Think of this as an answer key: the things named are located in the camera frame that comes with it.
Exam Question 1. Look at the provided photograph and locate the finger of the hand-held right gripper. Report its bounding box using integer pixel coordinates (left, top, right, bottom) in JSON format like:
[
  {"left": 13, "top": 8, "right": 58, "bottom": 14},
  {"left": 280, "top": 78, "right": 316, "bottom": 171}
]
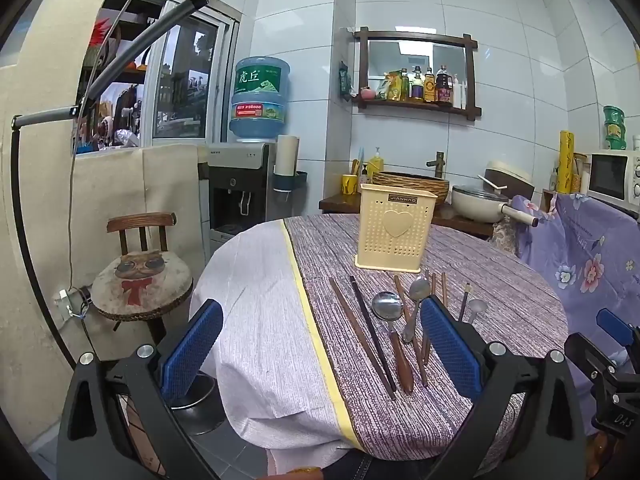
[{"left": 596, "top": 307, "right": 640, "bottom": 348}]

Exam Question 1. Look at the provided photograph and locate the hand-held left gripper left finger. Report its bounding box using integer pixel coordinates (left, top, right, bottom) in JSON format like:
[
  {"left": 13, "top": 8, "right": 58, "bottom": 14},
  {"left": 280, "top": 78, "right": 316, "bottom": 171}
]
[{"left": 57, "top": 299, "right": 224, "bottom": 480}]

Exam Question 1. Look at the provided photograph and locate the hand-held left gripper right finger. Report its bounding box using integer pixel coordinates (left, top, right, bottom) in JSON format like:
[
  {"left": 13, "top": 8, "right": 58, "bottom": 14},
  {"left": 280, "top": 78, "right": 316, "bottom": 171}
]
[{"left": 420, "top": 295, "right": 586, "bottom": 480}]

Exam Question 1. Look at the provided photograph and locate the large metal spoon wooden handle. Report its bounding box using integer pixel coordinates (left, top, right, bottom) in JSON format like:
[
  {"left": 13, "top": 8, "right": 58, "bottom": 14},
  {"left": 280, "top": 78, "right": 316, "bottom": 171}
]
[{"left": 371, "top": 291, "right": 416, "bottom": 395}]

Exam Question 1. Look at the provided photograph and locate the black chopstick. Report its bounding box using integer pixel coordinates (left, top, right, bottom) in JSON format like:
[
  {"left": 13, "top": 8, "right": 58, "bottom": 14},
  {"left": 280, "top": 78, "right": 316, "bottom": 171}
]
[{"left": 349, "top": 275, "right": 399, "bottom": 394}]

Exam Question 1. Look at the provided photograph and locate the cream plastic utensil holder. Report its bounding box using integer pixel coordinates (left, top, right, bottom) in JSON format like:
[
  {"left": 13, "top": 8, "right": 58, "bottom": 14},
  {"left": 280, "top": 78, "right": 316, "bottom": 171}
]
[{"left": 355, "top": 183, "right": 438, "bottom": 274}]

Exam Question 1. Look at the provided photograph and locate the metal bowl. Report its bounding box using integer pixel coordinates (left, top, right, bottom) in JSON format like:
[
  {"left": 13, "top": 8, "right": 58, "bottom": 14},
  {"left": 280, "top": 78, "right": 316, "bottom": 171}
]
[{"left": 170, "top": 372, "right": 227, "bottom": 436}]

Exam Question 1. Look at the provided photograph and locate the purple wood-pattern tablecloth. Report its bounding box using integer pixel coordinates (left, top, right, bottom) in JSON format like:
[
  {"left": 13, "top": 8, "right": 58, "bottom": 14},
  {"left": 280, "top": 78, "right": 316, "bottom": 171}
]
[{"left": 280, "top": 212, "right": 571, "bottom": 462}]

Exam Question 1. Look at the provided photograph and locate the brown wooden chair back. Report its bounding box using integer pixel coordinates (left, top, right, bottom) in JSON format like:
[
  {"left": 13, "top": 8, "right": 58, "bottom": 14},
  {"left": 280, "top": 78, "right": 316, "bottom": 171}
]
[{"left": 586, "top": 432, "right": 620, "bottom": 480}]

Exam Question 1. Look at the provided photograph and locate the white striped cloth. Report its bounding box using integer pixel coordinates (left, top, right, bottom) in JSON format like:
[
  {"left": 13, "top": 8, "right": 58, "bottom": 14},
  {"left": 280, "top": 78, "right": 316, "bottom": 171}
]
[{"left": 189, "top": 220, "right": 353, "bottom": 476}]

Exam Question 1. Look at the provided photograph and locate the purple floral cloth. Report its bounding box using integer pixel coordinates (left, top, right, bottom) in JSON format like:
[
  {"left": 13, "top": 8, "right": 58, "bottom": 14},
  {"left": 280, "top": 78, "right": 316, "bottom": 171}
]
[{"left": 510, "top": 194, "right": 640, "bottom": 426}]

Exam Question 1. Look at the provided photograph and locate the white power strip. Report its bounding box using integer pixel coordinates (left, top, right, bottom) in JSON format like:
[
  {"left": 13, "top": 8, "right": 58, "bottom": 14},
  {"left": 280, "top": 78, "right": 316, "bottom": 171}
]
[{"left": 55, "top": 287, "right": 93, "bottom": 322}]

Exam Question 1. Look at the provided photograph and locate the cream pan with glass lid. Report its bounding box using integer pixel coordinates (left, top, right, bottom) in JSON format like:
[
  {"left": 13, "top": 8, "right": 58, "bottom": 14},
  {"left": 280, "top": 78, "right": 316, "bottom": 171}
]
[{"left": 451, "top": 185, "right": 540, "bottom": 227}]

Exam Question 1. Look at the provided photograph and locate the white microwave oven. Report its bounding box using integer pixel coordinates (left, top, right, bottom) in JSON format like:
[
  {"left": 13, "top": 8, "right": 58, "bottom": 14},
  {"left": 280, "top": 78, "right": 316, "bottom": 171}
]
[{"left": 586, "top": 150, "right": 640, "bottom": 207}]

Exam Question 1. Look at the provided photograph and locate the beige cloth cover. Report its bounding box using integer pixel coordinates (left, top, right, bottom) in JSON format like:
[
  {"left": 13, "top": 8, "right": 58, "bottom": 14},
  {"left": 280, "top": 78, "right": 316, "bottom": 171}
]
[{"left": 70, "top": 144, "right": 208, "bottom": 311}]

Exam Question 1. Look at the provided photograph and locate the grey water dispenser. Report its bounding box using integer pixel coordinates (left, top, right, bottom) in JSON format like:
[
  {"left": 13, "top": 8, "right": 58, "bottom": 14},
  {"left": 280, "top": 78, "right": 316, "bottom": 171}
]
[{"left": 207, "top": 142, "right": 278, "bottom": 242}]

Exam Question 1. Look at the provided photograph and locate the woven wash basin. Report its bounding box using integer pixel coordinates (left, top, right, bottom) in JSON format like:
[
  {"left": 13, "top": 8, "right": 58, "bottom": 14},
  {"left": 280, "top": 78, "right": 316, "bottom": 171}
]
[{"left": 372, "top": 171, "right": 450, "bottom": 205}]

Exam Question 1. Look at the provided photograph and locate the yellow roll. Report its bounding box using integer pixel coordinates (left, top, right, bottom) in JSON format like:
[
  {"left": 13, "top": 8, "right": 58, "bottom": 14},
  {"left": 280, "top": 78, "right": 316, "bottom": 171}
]
[{"left": 557, "top": 130, "right": 575, "bottom": 194}]

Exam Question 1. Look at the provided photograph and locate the brown and cream rice cooker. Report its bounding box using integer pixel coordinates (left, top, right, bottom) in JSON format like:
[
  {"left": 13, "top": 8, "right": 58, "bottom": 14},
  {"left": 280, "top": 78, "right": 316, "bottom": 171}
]
[{"left": 484, "top": 160, "right": 536, "bottom": 202}]

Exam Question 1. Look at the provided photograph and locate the yellow soap pump bottle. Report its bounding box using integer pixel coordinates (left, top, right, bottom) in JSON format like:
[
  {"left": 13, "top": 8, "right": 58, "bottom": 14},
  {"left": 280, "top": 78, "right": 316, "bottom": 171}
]
[{"left": 367, "top": 147, "right": 385, "bottom": 184}]

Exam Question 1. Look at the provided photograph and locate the stack of green cans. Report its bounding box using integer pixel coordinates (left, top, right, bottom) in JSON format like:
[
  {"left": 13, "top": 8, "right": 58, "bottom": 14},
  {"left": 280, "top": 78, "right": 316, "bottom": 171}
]
[{"left": 602, "top": 105, "right": 628, "bottom": 151}]

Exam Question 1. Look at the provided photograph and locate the blue water bottle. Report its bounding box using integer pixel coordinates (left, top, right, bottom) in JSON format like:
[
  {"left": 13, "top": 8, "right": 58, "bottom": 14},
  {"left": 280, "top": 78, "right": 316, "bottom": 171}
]
[{"left": 229, "top": 56, "right": 292, "bottom": 143}]

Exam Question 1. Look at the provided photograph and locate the sliding glass window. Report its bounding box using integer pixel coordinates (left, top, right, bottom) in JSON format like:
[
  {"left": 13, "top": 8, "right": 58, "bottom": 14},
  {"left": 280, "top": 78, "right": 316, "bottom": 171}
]
[{"left": 75, "top": 0, "right": 242, "bottom": 155}]

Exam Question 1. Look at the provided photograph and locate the dark soy sauce bottle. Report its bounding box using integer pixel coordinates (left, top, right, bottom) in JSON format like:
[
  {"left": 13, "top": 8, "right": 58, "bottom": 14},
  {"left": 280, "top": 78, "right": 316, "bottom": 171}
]
[{"left": 435, "top": 65, "right": 454, "bottom": 106}]

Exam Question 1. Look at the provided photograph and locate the grey cable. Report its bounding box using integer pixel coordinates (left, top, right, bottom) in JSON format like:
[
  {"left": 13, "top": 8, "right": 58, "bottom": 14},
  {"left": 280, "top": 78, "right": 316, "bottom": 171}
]
[{"left": 69, "top": 0, "right": 177, "bottom": 292}]

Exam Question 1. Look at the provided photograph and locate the blue wall holder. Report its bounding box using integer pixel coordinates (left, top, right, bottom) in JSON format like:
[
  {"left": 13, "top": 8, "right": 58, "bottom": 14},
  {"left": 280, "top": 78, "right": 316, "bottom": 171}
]
[{"left": 272, "top": 170, "right": 308, "bottom": 194}]

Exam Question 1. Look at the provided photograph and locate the wooden wall shelf with mirror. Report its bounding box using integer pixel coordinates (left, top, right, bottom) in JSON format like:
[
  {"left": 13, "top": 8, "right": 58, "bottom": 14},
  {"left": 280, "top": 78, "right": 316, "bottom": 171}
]
[{"left": 352, "top": 27, "right": 482, "bottom": 121}]

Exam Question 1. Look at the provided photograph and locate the black camera stand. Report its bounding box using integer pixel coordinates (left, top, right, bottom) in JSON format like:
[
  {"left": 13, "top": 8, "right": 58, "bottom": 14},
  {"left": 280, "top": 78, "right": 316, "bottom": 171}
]
[{"left": 11, "top": 0, "right": 217, "bottom": 368}]

